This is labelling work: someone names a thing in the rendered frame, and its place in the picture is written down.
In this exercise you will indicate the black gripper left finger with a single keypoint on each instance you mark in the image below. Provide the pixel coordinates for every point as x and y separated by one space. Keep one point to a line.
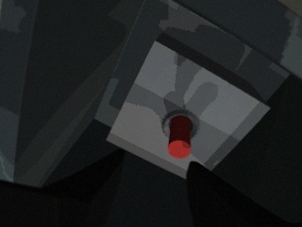
83 199

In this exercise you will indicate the red peg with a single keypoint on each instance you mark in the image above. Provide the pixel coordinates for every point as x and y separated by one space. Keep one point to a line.
179 140

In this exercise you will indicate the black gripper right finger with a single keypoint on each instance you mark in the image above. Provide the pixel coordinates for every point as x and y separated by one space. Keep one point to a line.
214 203

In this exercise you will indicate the grey plate with hole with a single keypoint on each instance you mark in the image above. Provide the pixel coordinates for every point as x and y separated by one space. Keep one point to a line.
175 79

